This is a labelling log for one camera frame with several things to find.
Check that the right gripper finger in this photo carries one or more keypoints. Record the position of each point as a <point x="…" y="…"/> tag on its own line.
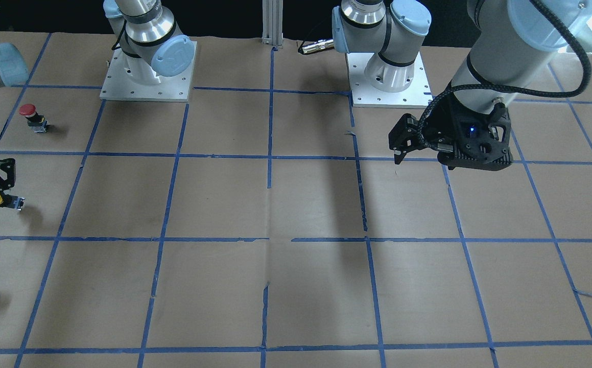
<point x="7" y="178"/>

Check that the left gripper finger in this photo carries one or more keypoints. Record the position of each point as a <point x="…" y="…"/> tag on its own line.
<point x="404" y="137"/>

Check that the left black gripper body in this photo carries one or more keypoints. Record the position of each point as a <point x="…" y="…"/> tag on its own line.
<point x="448" y="124"/>

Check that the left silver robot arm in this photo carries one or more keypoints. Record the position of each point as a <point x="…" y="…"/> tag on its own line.
<point x="517" y="39"/>

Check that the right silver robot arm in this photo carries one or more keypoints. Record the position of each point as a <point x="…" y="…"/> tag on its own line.
<point x="152" y="62"/>

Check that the red push button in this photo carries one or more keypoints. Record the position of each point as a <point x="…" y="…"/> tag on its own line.
<point x="37" y="122"/>

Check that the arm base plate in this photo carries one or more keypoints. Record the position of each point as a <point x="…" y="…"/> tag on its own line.
<point x="379" y="85"/>
<point x="132" y="80"/>

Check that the aluminium frame post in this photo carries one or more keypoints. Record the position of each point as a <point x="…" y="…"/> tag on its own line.
<point x="272" y="23"/>

